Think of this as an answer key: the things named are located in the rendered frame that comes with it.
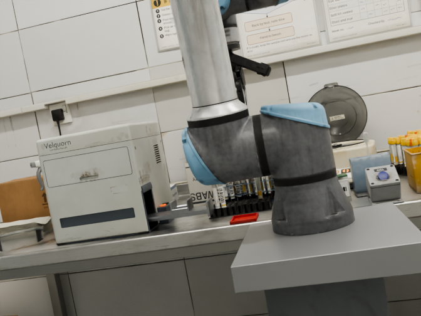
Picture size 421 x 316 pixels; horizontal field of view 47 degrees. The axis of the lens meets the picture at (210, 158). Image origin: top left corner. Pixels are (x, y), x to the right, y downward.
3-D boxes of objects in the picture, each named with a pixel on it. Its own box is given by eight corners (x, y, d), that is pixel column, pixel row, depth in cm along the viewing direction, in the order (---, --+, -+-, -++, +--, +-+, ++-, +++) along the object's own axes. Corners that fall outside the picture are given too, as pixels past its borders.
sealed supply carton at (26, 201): (3, 232, 178) (-7, 184, 177) (42, 218, 200) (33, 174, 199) (75, 223, 168) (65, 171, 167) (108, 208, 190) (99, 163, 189)
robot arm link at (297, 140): (340, 170, 83) (326, 92, 82) (262, 183, 85) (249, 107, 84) (333, 163, 95) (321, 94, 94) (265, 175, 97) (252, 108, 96)
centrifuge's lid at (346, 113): (299, 88, 172) (303, 91, 180) (309, 157, 171) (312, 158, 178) (361, 76, 165) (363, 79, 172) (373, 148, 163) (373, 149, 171)
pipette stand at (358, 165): (357, 197, 127) (351, 160, 126) (353, 193, 134) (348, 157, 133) (396, 192, 126) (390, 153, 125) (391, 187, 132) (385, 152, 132)
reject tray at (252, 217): (230, 224, 122) (229, 221, 122) (233, 219, 129) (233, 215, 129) (256, 221, 121) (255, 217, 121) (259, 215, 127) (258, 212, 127)
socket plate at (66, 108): (52, 126, 199) (47, 105, 199) (53, 126, 201) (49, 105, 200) (71, 122, 198) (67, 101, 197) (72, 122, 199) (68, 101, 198)
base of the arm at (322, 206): (352, 230, 80) (341, 172, 80) (264, 239, 86) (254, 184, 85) (357, 210, 95) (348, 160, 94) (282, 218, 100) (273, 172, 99)
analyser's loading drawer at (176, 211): (137, 226, 131) (133, 208, 131) (145, 221, 138) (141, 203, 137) (210, 216, 127) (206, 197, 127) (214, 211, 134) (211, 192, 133)
